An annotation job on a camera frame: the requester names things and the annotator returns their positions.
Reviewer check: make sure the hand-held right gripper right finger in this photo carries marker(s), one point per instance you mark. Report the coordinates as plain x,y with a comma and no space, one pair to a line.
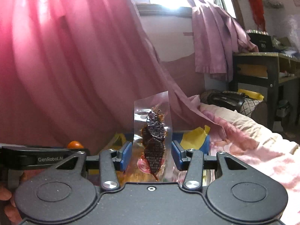
178,155

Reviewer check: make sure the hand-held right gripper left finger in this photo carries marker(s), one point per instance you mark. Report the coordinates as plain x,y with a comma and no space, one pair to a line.
124,155

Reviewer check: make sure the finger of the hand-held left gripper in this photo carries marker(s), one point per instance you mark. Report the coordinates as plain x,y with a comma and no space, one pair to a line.
77,151

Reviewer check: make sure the small orange round snack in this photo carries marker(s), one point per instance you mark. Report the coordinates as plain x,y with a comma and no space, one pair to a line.
75,144

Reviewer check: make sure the clear packet dark dried snack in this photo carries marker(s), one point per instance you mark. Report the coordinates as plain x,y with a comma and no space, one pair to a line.
153,133

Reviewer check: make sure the person's left hand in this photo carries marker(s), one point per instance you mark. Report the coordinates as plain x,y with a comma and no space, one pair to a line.
9,212

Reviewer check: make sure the black bag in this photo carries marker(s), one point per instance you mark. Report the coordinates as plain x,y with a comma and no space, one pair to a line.
225,100

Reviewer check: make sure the pink floral bedsheet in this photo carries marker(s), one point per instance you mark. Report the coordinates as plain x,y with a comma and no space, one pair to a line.
257,145

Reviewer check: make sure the pink curtain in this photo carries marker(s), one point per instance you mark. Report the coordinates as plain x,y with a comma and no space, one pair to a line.
70,63

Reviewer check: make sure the mesh basket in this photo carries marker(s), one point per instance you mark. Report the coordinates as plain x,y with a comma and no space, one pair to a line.
254,110

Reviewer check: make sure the yellow bag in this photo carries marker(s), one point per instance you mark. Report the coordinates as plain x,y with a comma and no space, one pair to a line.
252,94

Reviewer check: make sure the purple hanging garment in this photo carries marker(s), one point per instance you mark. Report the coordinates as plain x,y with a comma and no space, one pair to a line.
215,35

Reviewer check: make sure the black box silver rim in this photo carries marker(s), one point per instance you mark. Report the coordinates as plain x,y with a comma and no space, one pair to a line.
259,42

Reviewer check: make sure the red hanging decoration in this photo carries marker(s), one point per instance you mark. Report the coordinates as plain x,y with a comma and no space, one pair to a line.
256,4

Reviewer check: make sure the wooden desk black frame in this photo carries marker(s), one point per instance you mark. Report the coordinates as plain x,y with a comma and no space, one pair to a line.
274,75

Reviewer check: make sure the wall hook rack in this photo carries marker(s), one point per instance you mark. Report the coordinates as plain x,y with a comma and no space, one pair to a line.
274,4

